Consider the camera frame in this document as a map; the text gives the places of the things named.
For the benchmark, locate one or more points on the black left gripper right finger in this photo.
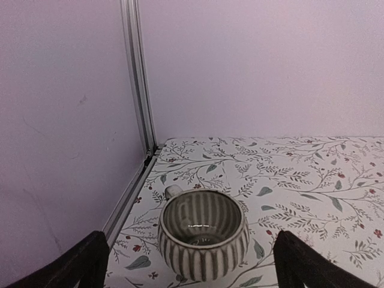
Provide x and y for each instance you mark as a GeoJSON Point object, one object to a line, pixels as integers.
{"type": "Point", "coordinates": [298, 265]}

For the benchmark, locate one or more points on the left aluminium frame post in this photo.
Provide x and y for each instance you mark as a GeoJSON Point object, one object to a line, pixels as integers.
{"type": "Point", "coordinates": [139, 86]}

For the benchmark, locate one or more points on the striped ceramic mug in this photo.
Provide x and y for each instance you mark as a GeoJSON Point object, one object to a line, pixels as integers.
{"type": "Point", "coordinates": [203, 234]}

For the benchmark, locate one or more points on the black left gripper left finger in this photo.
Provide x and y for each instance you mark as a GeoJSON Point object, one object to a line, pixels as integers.
{"type": "Point", "coordinates": [85, 265]}

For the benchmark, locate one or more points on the floral patterned tablecloth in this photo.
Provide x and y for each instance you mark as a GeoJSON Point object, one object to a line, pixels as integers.
{"type": "Point", "coordinates": [326, 190]}

